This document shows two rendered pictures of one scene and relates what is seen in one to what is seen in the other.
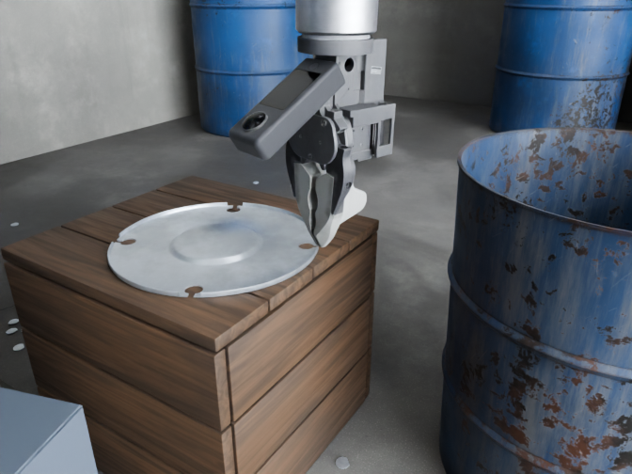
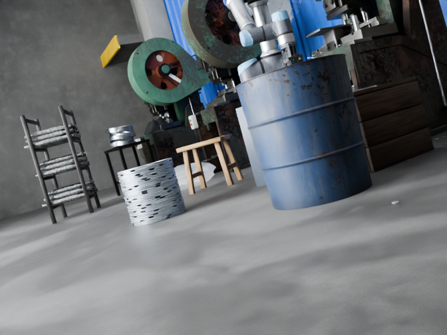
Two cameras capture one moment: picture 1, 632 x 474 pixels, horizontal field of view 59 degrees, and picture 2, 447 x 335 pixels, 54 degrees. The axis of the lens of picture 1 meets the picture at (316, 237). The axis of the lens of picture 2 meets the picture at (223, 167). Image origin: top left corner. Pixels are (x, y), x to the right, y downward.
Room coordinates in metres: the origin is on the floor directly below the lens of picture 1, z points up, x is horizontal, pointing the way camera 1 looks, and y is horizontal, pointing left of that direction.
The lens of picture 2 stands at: (1.20, -2.00, 0.30)
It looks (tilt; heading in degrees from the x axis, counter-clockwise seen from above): 3 degrees down; 120
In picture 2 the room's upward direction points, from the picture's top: 15 degrees counter-clockwise
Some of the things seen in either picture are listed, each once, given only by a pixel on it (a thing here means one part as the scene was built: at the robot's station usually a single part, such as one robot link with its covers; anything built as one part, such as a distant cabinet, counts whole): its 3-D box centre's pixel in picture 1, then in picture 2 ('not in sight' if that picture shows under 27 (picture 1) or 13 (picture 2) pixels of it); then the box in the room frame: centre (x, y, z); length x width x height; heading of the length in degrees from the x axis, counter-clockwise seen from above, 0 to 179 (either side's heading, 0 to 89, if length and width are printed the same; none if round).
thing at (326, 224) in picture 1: (343, 206); not in sight; (0.54, -0.03, 0.47); 0.06 x 0.03 x 0.09; 130
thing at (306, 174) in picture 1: (324, 197); not in sight; (0.56, -0.01, 0.47); 0.06 x 0.03 x 0.09; 130
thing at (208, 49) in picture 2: not in sight; (253, 73); (-0.60, 2.18, 0.87); 1.53 x 0.99 x 1.74; 55
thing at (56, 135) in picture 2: not in sight; (62, 164); (-1.99, 0.74, 0.47); 0.46 x 0.43 x 0.95; 37
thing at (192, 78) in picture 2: not in sight; (183, 108); (-2.11, 3.10, 0.87); 1.53 x 0.99 x 1.74; 60
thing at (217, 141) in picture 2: not in sight; (210, 164); (-0.42, 0.63, 0.16); 0.34 x 0.24 x 0.34; 7
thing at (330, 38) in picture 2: not in sight; (330, 40); (0.55, 0.78, 0.72); 0.25 x 0.14 x 0.14; 57
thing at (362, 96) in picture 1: (339, 101); (291, 57); (0.55, -0.02, 0.58); 0.09 x 0.08 x 0.12; 130
